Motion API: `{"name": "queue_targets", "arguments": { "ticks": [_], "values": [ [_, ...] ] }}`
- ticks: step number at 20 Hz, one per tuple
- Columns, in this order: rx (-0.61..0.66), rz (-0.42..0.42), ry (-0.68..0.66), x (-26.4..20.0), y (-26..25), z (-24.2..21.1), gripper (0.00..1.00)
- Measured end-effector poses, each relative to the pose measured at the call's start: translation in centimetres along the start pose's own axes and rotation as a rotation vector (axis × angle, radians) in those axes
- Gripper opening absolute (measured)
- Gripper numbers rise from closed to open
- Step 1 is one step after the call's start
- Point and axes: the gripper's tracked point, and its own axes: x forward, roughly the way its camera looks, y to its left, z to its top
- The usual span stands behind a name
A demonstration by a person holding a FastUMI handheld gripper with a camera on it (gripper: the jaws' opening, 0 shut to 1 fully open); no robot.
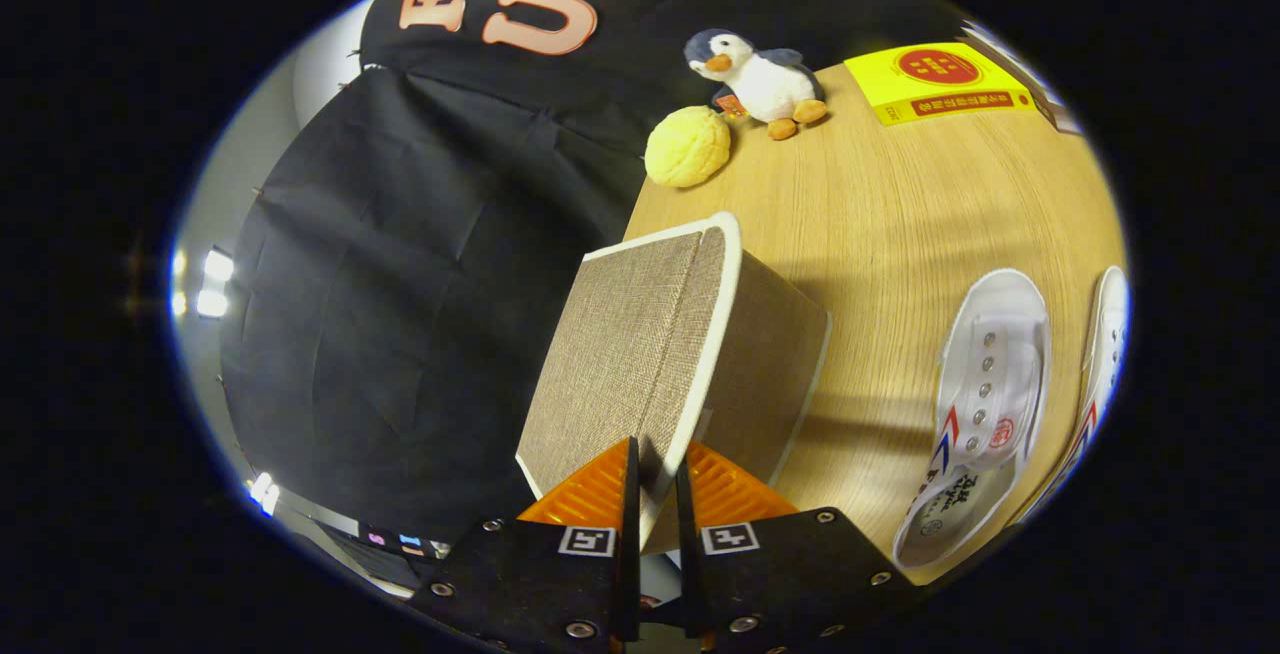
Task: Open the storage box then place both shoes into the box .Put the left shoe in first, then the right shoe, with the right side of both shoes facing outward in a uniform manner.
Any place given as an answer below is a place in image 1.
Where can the white canvas shoe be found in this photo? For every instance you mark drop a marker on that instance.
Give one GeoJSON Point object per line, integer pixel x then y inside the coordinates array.
{"type": "Point", "coordinates": [1105, 354]}
{"type": "Point", "coordinates": [990, 374]}

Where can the brown fabric storage box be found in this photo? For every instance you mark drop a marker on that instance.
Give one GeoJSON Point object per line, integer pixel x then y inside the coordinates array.
{"type": "Point", "coordinates": [630, 354]}

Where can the yellow book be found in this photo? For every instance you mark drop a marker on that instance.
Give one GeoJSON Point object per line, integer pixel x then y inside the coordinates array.
{"type": "Point", "coordinates": [900, 84]}

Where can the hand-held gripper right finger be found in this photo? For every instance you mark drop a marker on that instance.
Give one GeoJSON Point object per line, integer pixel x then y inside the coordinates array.
{"type": "Point", "coordinates": [685, 534]}

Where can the white illustrated cover book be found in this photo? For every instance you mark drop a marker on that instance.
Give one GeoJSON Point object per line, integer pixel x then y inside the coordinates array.
{"type": "Point", "coordinates": [1000, 46]}

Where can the yellow bun plush toy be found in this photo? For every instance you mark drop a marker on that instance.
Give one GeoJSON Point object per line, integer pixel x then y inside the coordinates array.
{"type": "Point", "coordinates": [688, 146]}

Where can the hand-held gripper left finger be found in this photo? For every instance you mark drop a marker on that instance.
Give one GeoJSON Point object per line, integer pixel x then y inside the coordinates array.
{"type": "Point", "coordinates": [631, 534]}

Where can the penguin plush toy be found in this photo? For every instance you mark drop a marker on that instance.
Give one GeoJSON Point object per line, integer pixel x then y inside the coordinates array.
{"type": "Point", "coordinates": [765, 84]}

